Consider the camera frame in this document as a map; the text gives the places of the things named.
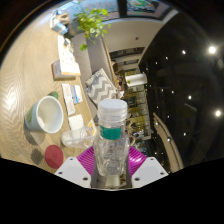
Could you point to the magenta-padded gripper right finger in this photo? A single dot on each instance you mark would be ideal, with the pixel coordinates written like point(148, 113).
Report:
point(148, 170)

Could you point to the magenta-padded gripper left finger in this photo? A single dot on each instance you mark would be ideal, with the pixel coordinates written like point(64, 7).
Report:
point(72, 170)

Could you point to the clear plastic bottle white cap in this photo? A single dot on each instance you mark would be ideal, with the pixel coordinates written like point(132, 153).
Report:
point(111, 150)

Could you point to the flat round red coaster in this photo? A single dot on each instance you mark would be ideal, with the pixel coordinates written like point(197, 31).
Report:
point(54, 156)

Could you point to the clear plastic cup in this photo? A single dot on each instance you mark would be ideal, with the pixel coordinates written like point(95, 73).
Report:
point(71, 138)

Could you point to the yellow printed card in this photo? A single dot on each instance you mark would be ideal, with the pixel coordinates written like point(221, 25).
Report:
point(92, 126)

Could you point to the white paper napkin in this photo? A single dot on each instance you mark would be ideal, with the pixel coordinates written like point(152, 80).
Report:
point(76, 122)

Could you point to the white mug green print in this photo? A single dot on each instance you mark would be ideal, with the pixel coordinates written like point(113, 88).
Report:
point(50, 115)

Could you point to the white folded brochure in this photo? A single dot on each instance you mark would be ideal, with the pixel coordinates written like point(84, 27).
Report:
point(68, 99)

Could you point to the small white blue pack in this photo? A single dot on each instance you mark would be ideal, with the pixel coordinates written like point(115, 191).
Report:
point(77, 94)

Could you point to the grey white chevron cushion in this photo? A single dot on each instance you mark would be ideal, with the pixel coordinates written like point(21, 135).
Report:
point(100, 86)

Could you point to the white round column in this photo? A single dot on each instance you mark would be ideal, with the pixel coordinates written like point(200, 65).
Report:
point(137, 80)

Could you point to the white cardboard tissue box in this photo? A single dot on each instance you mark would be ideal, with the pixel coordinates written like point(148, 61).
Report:
point(65, 69)

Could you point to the grey curved sofa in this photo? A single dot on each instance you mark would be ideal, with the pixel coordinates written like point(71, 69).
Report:
point(95, 56)

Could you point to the white printed leaflet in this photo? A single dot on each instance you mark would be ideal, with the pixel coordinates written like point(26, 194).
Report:
point(66, 50)

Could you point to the group of ceiling lights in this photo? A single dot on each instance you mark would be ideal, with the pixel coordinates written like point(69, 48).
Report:
point(212, 50)

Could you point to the green potted plant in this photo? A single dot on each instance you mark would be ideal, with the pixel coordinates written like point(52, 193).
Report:
point(91, 25)

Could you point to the small pale blue box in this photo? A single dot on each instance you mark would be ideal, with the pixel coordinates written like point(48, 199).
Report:
point(60, 23)

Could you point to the colourful window poster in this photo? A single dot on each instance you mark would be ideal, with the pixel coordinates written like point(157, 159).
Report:
point(146, 6)

